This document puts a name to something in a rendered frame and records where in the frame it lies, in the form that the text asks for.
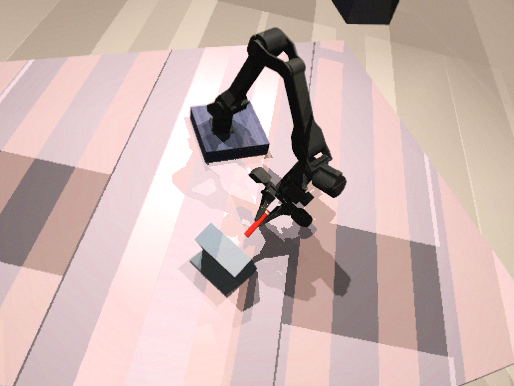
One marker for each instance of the red peg with white band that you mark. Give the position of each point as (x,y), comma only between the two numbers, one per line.
(254,226)

